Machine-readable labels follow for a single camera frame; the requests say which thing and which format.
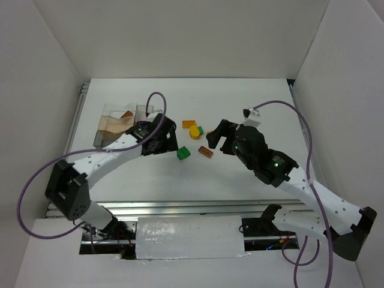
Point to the yellow round lego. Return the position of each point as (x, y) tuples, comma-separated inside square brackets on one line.
[(194, 132)]

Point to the small green lego brick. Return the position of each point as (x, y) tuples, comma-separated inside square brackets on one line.
[(200, 129)]

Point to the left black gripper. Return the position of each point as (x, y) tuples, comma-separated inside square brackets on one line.
[(167, 137)]

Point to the clear wavy container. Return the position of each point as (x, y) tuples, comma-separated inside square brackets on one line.
[(117, 111)]

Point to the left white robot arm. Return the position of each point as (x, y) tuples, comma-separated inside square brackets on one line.
[(70, 183)]

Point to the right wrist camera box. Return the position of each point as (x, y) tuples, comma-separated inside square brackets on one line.
[(252, 117)]

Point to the orange lego brick far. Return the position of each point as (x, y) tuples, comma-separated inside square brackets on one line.
[(188, 123)]

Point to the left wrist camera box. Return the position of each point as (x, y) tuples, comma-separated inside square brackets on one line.
[(152, 116)]

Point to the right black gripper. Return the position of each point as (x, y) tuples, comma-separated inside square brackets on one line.
[(228, 138)]

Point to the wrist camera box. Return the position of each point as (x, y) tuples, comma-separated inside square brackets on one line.
[(252, 117), (152, 116)]

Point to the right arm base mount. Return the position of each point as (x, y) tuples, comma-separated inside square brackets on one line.
[(261, 235)]

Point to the clear tall narrow container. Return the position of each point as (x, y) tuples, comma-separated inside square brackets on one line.
[(141, 112)]

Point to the brown orange lego brick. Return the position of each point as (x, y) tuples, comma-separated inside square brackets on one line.
[(205, 151)]

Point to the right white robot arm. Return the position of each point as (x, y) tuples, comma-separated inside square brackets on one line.
[(344, 224)]

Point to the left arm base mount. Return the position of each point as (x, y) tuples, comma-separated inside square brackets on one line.
[(121, 242)]

